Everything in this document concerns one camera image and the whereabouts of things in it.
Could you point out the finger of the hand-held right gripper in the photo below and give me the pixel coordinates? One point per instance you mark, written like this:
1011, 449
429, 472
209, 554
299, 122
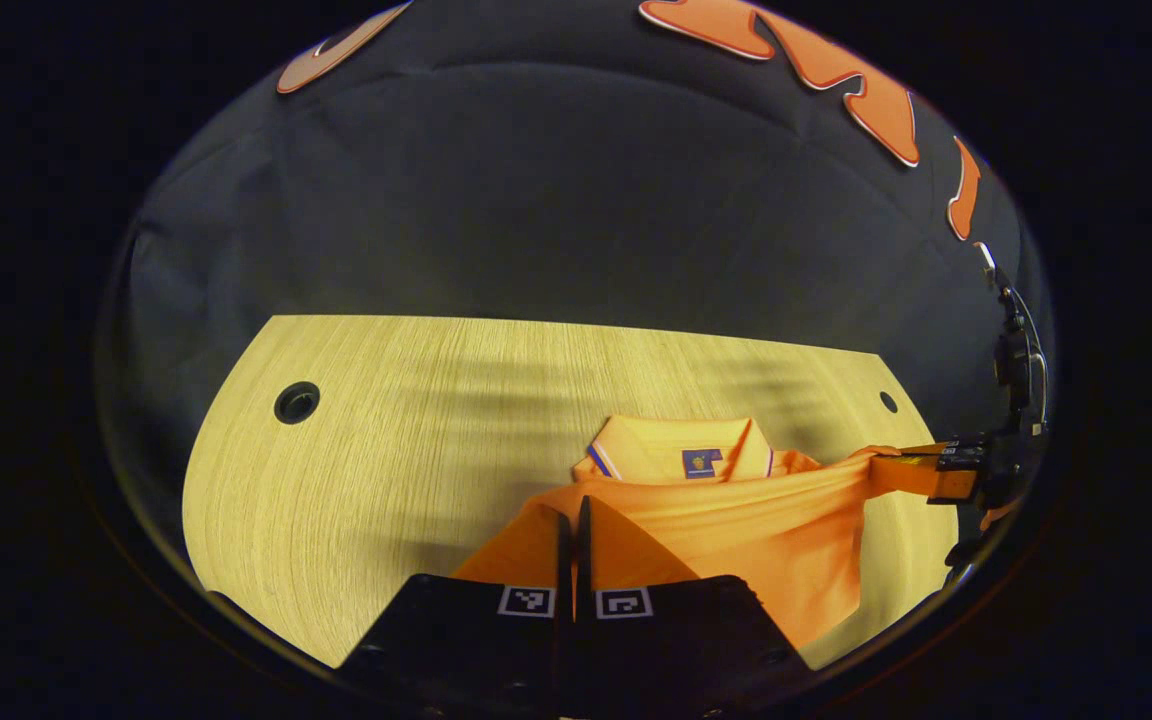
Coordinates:
956, 455
926, 482

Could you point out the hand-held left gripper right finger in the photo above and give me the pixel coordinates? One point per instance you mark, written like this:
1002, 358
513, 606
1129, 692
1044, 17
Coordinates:
676, 640

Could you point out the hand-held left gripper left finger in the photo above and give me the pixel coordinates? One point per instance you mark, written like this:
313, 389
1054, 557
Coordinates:
476, 640

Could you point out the orange T-shirt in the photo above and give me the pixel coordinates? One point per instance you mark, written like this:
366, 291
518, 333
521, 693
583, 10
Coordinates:
736, 520

